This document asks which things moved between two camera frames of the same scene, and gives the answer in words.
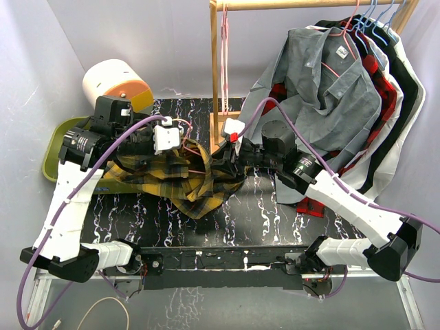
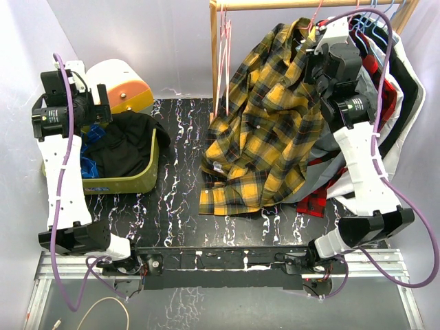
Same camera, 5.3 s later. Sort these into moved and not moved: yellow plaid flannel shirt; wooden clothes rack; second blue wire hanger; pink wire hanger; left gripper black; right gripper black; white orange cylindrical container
Moved: right gripper black; pink wire hanger; yellow plaid flannel shirt; left gripper black
Not moved: second blue wire hanger; wooden clothes rack; white orange cylindrical container
